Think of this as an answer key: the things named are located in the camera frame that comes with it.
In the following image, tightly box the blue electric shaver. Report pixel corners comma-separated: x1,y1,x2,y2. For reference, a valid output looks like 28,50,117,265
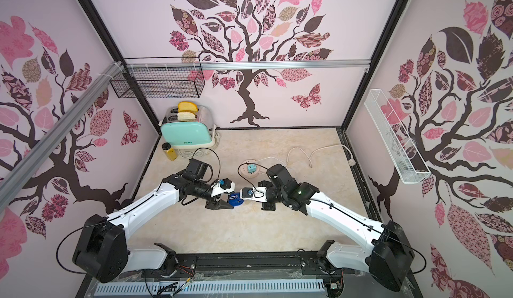
228,192,244,207

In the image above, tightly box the mint green usb charger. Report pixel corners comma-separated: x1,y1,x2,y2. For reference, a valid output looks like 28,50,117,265
247,164,258,175

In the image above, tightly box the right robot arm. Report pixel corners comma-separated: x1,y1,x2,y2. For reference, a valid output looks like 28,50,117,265
252,164,415,292

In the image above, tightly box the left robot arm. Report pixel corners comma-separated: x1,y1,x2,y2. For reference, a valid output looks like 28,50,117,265
72,159,235,283

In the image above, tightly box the mint green toaster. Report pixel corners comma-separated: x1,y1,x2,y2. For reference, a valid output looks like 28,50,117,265
160,105,216,150

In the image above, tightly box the small yellow bottle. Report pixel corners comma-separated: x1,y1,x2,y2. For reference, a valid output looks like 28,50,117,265
161,142,178,161

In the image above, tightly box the white bread slice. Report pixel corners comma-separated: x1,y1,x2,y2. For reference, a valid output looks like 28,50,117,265
177,111,196,121

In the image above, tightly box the yellow bread slice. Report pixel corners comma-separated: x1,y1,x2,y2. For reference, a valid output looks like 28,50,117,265
178,101,199,113

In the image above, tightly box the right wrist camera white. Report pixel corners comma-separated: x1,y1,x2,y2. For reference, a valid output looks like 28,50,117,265
240,187,267,203

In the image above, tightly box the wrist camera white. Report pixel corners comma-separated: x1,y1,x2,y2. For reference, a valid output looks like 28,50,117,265
240,187,267,203
211,179,235,197

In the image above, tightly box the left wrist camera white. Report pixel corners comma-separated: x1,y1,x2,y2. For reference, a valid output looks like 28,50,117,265
211,179,235,197

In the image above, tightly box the toaster white power cord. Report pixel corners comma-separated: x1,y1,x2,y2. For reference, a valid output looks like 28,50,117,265
176,131,222,159

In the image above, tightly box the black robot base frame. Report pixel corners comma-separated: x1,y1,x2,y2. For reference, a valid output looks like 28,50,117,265
76,249,422,297

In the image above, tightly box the power strip white cord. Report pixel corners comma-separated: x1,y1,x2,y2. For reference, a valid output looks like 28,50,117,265
285,143,356,168

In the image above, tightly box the black wire basket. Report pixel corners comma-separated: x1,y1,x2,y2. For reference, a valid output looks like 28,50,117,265
110,57,207,98

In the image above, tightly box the white slotted cable duct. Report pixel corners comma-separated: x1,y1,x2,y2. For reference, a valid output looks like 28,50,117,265
92,279,325,297

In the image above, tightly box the aluminium rail back wall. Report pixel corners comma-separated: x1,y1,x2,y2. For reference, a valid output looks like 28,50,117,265
127,60,371,70

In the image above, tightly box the aluminium rail wall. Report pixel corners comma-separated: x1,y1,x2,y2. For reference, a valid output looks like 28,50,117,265
127,60,371,70
1,61,122,210

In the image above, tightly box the white wire shelf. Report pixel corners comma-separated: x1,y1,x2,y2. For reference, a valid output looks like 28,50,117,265
364,89,432,184

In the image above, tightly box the aluminium rail left wall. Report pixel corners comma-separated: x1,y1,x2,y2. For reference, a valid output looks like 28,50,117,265
1,61,122,210

